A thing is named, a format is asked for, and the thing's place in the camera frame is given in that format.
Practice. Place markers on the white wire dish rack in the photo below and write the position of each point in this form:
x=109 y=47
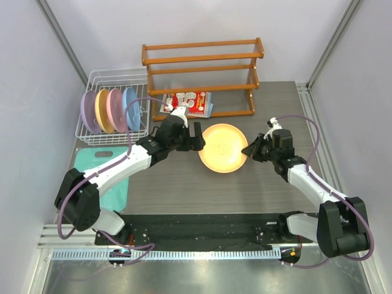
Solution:
x=108 y=91

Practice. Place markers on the cream yellow plate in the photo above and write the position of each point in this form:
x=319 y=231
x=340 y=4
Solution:
x=223 y=146

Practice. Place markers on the orange yellow plate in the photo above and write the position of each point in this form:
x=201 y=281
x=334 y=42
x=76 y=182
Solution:
x=100 y=106

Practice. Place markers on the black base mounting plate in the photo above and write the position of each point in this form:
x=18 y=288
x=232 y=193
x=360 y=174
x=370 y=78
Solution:
x=206 y=232

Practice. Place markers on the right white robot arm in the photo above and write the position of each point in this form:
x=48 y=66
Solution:
x=341 y=226

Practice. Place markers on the wooden three-tier shelf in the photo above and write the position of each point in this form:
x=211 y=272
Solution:
x=205 y=67

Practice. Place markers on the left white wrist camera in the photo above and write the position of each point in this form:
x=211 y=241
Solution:
x=180 y=111

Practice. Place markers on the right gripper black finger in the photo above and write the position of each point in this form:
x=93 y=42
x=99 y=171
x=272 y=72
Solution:
x=256 y=143
x=251 y=151

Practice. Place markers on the blue plate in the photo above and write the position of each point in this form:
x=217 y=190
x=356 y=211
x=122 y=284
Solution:
x=131 y=109

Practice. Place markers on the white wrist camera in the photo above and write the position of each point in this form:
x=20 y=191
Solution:
x=273 y=124
x=180 y=111

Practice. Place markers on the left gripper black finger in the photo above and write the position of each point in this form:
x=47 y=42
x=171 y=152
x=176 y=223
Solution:
x=197 y=131
x=192 y=144

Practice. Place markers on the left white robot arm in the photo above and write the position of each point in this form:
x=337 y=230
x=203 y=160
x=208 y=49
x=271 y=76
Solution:
x=78 y=199

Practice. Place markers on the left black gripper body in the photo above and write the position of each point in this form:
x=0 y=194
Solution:
x=183 y=136

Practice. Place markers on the pink plate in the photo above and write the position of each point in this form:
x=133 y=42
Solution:
x=115 y=110

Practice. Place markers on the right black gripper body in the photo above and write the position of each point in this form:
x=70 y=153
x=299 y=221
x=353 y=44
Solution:
x=267 y=152

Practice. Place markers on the red snack packet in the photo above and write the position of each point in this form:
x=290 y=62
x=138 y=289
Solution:
x=199 y=103

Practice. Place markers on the purple plate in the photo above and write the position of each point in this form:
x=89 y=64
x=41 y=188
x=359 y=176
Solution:
x=88 y=114

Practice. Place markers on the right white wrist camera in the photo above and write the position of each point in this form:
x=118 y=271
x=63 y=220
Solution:
x=273 y=124

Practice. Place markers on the white slotted cable duct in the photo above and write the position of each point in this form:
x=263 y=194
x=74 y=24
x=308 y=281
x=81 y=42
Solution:
x=121 y=254

